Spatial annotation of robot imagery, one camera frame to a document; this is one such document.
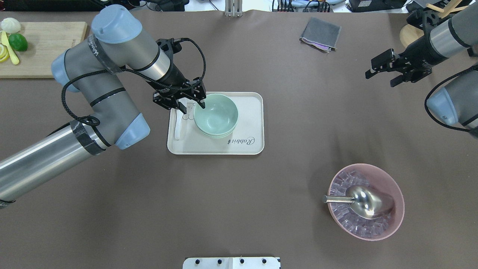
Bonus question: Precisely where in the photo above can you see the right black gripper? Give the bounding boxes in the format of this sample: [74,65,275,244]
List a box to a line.
[365,35,444,87]

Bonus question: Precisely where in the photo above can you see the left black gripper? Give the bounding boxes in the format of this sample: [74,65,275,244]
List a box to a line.
[148,63,207,114]

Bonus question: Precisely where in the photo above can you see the green bowl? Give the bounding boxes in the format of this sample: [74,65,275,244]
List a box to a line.
[199,127,235,138]
[193,93,239,129]

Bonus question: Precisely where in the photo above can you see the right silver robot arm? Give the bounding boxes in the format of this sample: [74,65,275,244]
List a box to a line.
[365,3,478,137]

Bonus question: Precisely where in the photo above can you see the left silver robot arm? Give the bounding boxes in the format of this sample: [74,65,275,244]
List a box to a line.
[1,4,206,208]

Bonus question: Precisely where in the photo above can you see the white ceramic spoon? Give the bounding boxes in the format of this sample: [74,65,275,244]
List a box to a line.
[173,109,184,140]

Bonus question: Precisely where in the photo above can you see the wooden mug tree stand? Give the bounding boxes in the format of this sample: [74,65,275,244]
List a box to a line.
[399,0,475,47]

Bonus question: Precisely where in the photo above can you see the cream rabbit serving tray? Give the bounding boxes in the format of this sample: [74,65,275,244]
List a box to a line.
[167,92,265,155]

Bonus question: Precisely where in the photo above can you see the grey folded cloth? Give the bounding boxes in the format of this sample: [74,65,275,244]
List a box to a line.
[299,18,342,53]

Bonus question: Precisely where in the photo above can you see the steel ice scoop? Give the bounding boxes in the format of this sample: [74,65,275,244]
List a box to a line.
[322,185,395,220]

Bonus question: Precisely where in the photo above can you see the wooden cutting board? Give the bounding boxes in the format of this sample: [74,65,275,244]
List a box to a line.
[0,22,87,79]

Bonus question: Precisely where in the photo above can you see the pink bowl with ice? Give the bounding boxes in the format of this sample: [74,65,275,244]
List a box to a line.
[326,163,405,241]

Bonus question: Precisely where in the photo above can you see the yellow plastic knife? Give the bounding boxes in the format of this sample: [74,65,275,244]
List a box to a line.
[1,31,19,65]

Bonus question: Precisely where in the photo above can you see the green lime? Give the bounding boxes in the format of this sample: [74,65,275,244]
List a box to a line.
[7,33,28,52]

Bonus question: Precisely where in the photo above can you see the lemon slice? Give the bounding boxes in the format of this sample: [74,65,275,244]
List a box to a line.
[0,44,10,63]

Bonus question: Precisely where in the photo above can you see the white garlic bulb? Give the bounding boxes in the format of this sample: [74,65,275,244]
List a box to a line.
[0,17,22,34]

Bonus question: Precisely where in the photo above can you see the black camera cable right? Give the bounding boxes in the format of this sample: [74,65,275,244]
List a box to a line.
[424,65,478,132]

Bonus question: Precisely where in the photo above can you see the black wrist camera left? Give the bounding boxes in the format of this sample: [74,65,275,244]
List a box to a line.
[156,38,182,61]

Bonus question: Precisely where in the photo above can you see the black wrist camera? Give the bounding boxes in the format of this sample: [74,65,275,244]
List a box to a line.
[406,10,440,30]
[156,38,182,61]

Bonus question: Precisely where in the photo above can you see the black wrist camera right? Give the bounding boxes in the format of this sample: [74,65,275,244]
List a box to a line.
[406,10,440,30]

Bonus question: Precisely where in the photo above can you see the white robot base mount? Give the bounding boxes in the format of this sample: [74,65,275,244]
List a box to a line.
[182,257,281,269]

